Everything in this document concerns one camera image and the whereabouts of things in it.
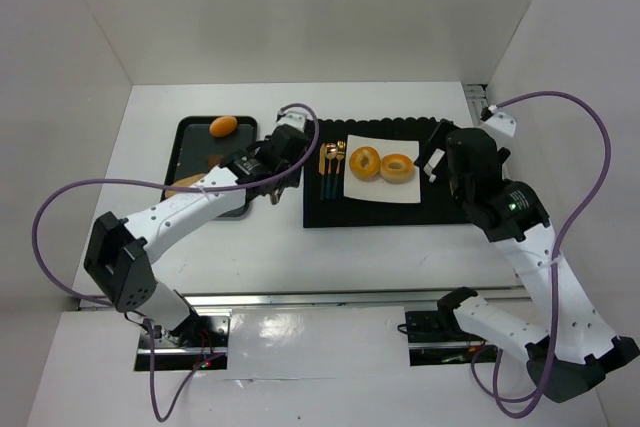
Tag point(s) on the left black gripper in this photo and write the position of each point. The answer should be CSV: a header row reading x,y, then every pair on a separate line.
x,y
282,173

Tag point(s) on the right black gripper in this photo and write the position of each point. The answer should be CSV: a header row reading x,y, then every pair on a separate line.
x,y
439,138

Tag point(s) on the glazed bagel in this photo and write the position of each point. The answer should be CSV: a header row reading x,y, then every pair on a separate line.
x,y
396,168
364,163

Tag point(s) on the metal tongs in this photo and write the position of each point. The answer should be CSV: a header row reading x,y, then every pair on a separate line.
x,y
275,195

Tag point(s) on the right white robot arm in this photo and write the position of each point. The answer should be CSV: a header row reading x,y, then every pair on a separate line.
x,y
576,356

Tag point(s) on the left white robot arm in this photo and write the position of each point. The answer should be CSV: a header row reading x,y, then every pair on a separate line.
x,y
121,253

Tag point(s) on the oval light bread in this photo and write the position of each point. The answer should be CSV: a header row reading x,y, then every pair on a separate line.
x,y
183,183

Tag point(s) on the white square plate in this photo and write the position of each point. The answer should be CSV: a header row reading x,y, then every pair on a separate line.
x,y
378,190

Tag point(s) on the brown chocolate croissant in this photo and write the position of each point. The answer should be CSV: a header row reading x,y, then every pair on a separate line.
x,y
214,160

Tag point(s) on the orange round bun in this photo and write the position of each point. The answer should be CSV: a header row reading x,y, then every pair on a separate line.
x,y
223,126

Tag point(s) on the black tray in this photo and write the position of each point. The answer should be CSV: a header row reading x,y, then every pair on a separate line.
x,y
193,144

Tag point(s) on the gold knife green handle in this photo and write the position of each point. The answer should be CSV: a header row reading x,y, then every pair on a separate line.
x,y
322,169

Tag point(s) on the aluminium rail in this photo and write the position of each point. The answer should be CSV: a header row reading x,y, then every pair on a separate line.
x,y
396,297

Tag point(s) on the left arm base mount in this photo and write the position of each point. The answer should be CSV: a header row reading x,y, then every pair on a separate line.
x,y
206,348

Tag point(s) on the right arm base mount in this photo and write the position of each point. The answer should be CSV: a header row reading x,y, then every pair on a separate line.
x,y
433,342

